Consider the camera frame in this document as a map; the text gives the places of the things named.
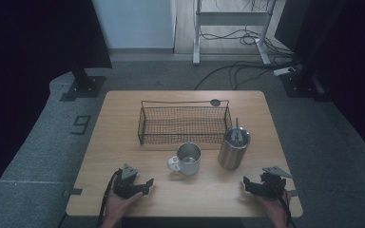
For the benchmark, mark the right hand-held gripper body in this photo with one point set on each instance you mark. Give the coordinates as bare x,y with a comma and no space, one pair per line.
272,183

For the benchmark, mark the grey tape strip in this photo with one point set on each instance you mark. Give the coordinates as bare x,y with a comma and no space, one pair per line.
294,193
72,191

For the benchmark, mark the person's left hand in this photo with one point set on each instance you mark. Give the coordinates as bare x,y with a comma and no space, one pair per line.
119,205

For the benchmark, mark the person's right hand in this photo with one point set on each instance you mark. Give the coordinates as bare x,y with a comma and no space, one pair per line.
274,207

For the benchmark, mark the white desk frame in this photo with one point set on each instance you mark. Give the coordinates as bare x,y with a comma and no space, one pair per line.
231,18

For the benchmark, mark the steel tumbler with straw lid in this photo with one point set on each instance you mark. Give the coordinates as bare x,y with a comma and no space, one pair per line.
233,152

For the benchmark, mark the dark round basket tag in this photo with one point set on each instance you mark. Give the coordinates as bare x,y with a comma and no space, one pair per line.
215,102

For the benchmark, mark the black curtain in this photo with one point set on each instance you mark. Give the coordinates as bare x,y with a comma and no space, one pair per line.
355,63
28,47

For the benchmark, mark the black stand with base plate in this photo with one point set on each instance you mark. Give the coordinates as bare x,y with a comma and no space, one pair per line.
301,84
85,85

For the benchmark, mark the white power strip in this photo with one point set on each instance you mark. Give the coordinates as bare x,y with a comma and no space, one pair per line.
284,71

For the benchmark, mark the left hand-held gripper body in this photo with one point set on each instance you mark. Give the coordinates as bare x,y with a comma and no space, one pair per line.
128,177

